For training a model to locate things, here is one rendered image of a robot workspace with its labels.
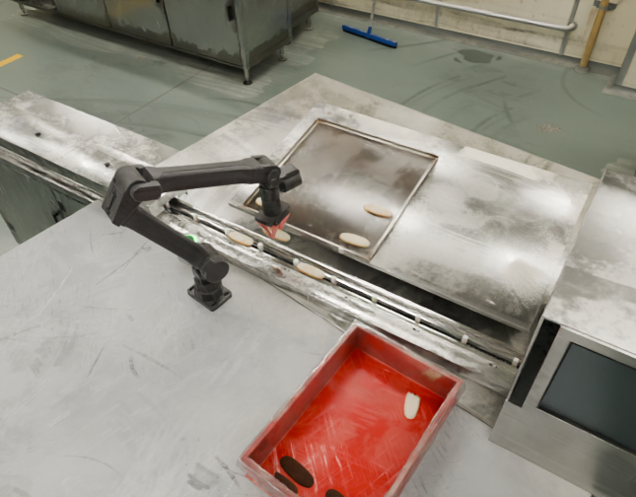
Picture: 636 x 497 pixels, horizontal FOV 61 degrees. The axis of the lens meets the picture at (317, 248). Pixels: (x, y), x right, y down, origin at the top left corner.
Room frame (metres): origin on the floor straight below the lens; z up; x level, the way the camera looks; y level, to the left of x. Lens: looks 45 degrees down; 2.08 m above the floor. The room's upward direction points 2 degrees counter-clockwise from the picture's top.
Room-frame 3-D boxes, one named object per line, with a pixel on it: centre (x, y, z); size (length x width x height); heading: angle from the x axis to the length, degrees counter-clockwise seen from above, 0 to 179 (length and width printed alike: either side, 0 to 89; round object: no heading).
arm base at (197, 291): (1.09, 0.34, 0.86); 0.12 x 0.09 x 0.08; 49
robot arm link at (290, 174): (1.25, 0.10, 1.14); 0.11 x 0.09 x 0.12; 125
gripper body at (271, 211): (1.23, 0.13, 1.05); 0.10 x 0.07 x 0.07; 146
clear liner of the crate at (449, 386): (0.61, -0.08, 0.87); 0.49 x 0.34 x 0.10; 142
